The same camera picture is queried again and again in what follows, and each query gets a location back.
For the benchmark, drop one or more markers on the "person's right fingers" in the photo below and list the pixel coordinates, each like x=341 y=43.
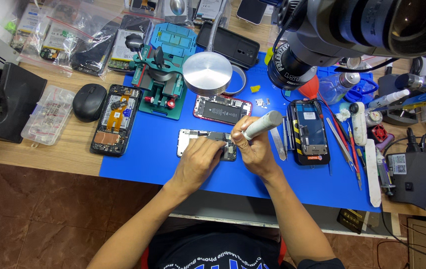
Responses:
x=242 y=130

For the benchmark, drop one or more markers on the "clear bottle silver cap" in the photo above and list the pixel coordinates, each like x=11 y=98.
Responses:
x=336 y=86

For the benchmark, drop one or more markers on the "teal repair plate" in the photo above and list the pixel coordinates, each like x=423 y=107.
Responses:
x=173 y=39

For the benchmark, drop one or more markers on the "clear syringe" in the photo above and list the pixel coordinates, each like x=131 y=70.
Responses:
x=383 y=172

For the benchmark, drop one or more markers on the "small red fan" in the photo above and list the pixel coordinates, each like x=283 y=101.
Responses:
x=379 y=133

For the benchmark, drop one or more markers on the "person's right hand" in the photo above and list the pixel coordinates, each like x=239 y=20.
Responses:
x=257 y=155

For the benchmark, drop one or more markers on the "small round jar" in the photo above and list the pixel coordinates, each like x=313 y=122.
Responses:
x=373 y=117

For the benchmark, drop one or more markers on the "silver round gooseneck lamp base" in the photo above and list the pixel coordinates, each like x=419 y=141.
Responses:
x=207 y=73

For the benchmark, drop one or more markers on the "grey electric screwdriver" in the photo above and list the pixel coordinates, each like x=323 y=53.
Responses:
x=263 y=125

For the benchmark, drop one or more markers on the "clear plastic parts box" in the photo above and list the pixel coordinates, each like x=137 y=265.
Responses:
x=48 y=115

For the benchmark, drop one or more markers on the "black phone screen striped tape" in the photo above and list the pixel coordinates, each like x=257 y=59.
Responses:
x=310 y=130

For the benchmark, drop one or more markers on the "grey microscope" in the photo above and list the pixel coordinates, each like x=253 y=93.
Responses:
x=347 y=26

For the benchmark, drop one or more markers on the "person's dark printed shirt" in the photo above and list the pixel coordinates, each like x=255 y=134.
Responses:
x=216 y=248

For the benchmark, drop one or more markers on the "opened black phone orange flex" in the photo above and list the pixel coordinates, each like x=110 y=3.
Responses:
x=115 y=119

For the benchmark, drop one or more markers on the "heap of bagged phone parts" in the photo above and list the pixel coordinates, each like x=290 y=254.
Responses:
x=56 y=37

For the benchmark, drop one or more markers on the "black and yellow packet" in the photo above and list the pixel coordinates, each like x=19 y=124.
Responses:
x=351 y=220

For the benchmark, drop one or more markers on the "clear tape roll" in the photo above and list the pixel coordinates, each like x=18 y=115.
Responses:
x=239 y=80

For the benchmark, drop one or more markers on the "red air blower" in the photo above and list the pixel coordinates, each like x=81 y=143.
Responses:
x=309 y=89

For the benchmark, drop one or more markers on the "black computer mouse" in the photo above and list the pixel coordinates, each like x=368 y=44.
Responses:
x=89 y=101

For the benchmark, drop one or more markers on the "black and white heater device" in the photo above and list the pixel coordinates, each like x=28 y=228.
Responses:
x=7 y=99

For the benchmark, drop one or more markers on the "blue silicone work mat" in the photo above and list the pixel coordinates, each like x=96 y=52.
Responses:
x=153 y=149

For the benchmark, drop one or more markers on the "long white stick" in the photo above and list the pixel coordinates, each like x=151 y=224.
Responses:
x=373 y=175

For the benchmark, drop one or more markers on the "person's left fingers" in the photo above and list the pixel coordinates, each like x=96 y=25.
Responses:
x=220 y=149

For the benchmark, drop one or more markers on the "silver tweezers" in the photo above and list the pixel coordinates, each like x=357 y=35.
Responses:
x=340 y=144

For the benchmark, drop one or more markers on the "opened red phone with battery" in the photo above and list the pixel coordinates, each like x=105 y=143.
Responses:
x=220 y=110

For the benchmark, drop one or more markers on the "black soldering station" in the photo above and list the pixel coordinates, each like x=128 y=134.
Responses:
x=418 y=179

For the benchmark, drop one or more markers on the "person's left hand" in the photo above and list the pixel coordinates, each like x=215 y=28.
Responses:
x=199 y=162

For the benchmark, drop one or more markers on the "bagged phone with white battery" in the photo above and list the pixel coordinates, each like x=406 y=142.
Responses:
x=128 y=45

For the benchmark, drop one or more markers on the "white handheld tool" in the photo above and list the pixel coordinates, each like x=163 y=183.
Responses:
x=358 y=123

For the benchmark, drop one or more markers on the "silver phone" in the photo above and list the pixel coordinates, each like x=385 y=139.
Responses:
x=188 y=141

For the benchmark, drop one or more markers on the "small yellow piece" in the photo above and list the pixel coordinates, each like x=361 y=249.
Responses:
x=255 y=88

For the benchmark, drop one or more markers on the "black phone case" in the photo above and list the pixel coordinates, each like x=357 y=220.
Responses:
x=229 y=45

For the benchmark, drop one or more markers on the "flat metal spudger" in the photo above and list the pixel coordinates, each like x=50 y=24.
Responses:
x=278 y=144

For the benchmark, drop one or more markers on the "small metal phone parts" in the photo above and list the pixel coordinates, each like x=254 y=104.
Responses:
x=262 y=102

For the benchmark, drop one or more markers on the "green phone clamp fixture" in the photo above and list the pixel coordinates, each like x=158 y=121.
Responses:
x=160 y=89

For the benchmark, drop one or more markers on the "thin metal screwdriver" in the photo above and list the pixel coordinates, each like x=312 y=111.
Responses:
x=285 y=134

